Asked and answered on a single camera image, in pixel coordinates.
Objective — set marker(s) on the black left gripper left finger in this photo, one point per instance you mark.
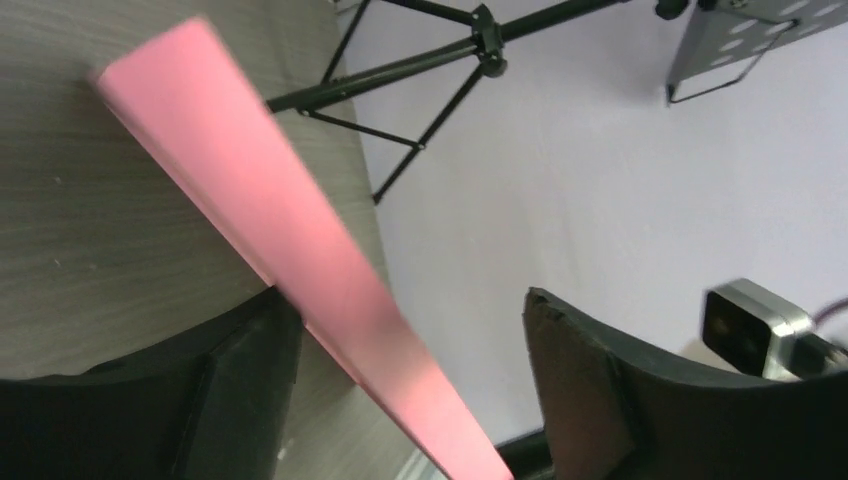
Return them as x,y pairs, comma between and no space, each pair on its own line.
207,403

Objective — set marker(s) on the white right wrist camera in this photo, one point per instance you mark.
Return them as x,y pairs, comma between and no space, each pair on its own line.
762,334

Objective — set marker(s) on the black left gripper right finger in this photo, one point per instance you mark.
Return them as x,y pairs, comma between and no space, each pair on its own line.
616,407

